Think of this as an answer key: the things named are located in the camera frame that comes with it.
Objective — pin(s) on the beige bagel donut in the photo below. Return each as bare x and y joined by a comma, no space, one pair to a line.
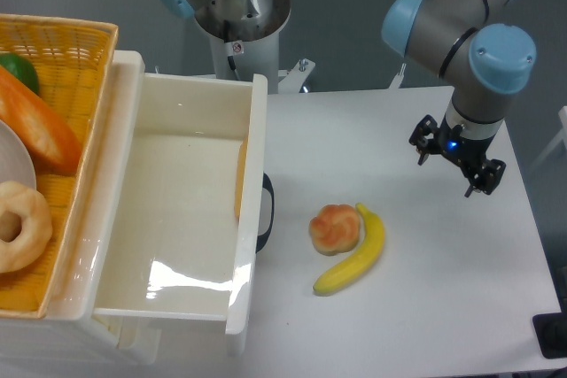
26,225

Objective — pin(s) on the white frame at right edge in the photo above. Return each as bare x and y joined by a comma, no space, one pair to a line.
554,144

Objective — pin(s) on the orange baguette bread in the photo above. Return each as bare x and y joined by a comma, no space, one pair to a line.
44,133

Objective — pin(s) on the white drawer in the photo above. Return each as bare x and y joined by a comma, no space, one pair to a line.
184,238

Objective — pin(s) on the yellow wicker basket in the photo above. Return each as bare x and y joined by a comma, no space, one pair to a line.
72,58

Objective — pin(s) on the yellow banana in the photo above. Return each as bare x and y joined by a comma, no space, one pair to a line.
361,258

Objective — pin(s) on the green lime fruit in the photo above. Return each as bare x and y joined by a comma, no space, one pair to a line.
22,69

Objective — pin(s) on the white plate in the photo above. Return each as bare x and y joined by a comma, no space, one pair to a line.
15,162

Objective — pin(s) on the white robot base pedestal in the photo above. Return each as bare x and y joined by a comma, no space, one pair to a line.
244,39

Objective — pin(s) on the round swirl bread roll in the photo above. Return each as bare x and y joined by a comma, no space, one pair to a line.
335,229

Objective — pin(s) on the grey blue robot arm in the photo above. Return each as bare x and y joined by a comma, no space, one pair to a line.
487,64

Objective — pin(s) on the white drawer cabinet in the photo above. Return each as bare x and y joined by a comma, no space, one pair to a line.
71,330

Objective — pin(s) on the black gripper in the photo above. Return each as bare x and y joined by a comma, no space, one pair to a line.
483,174

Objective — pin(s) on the black device at edge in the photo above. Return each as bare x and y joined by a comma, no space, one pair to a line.
550,330

